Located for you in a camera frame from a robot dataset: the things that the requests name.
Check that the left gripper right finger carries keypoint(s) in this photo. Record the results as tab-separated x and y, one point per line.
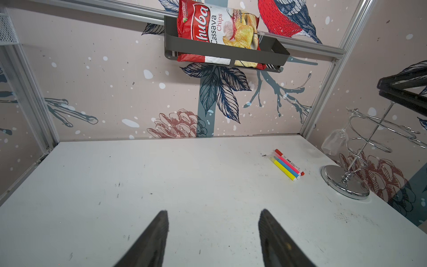
278	248

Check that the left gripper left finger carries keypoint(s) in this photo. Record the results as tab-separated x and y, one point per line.
149	249

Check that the blue pen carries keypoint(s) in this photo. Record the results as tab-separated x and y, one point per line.
288	171

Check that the yellow pen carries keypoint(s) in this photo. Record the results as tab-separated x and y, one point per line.
278	163

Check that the white marker pen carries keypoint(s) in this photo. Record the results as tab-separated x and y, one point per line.
301	173

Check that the pink pen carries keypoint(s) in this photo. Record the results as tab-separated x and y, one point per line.
286	163

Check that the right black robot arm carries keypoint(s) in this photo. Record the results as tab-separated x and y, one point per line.
408	88

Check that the chrome spiral glass holder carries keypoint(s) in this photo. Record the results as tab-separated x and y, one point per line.
344	179

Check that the clear wine glass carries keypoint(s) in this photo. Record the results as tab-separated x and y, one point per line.
333	143

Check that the red cassava chips bag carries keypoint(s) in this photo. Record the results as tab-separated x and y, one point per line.
217	25

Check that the black wire basket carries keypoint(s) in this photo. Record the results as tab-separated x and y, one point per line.
272	53

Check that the white mesh wall shelf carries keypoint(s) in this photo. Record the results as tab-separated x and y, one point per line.
8	35

